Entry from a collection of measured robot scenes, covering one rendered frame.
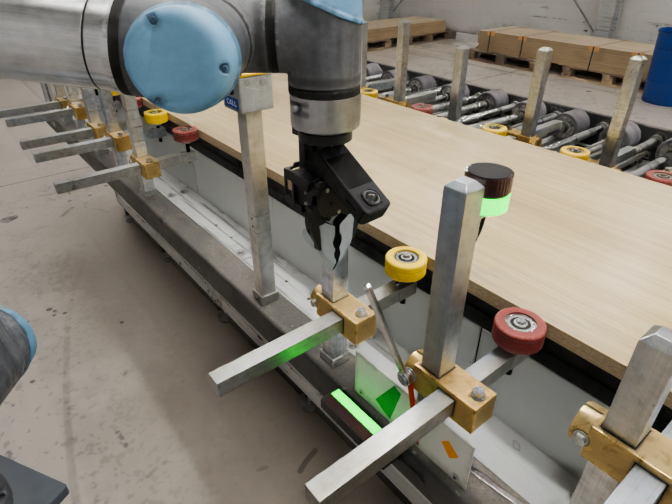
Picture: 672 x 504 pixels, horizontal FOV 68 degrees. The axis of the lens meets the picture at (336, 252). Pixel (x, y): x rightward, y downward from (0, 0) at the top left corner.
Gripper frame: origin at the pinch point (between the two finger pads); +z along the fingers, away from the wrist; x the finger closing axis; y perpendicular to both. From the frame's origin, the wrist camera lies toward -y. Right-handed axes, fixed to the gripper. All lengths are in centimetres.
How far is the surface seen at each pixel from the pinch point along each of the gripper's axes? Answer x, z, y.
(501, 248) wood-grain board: -39.9, 10.9, -3.1
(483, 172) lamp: -11.4, -16.4, -15.0
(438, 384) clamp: -5.4, 14.3, -17.4
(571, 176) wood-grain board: -85, 11, 7
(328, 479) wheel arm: 16.1, 15.1, -18.8
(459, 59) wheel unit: -115, -6, 71
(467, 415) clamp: -5.4, 15.9, -22.9
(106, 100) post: -8, 4, 133
